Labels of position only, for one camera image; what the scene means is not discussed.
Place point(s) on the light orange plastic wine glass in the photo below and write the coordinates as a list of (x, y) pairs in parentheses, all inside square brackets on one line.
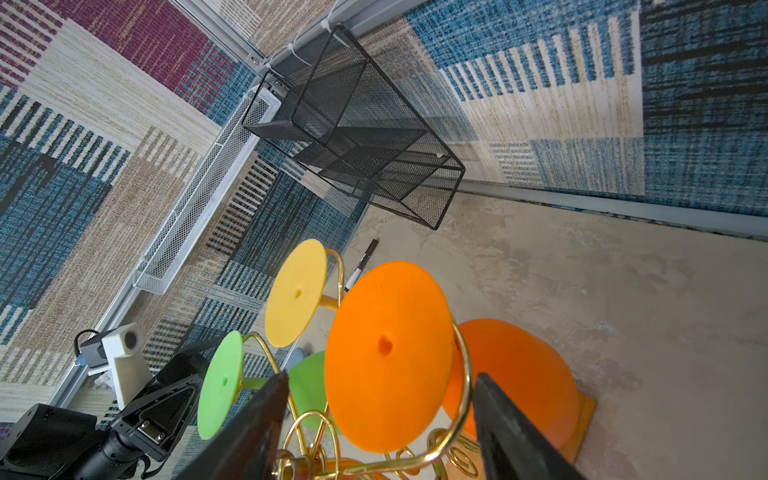
[(392, 362)]

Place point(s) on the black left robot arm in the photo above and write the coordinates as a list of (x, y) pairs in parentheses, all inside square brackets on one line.
[(56, 443)]

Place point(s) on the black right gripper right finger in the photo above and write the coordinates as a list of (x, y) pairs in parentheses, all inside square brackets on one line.
[(511, 446)]

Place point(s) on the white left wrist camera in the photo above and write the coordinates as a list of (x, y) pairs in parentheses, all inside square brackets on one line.
[(116, 358)]

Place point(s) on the green plastic wine glass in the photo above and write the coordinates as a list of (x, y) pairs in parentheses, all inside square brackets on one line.
[(224, 380)]

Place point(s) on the yellow plastic wine glass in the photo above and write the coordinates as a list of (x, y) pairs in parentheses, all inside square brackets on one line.
[(298, 291)]

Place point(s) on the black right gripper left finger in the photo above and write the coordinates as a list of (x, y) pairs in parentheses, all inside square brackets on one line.
[(246, 447)]

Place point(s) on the black mesh shelf rack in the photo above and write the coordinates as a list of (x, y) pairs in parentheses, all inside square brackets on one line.
[(343, 119)]

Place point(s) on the gold wire wine glass rack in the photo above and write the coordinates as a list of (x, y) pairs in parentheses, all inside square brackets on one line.
[(449, 445)]

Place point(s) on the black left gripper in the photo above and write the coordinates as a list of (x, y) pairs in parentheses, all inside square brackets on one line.
[(153, 423)]

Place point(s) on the black marker pen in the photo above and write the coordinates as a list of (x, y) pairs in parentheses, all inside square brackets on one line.
[(357, 273)]

